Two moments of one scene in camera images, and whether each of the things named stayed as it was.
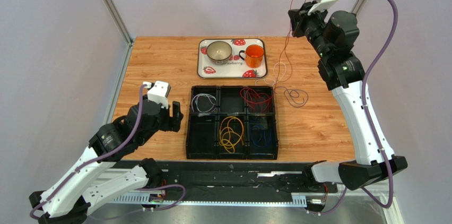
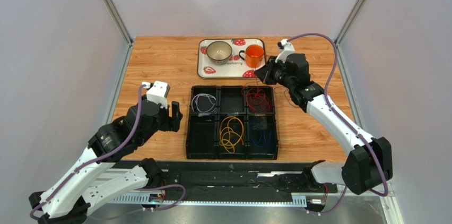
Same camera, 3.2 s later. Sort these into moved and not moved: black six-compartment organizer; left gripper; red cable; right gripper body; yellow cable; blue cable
Moved: red cable; right gripper body
Not moved: black six-compartment organizer; blue cable; yellow cable; left gripper
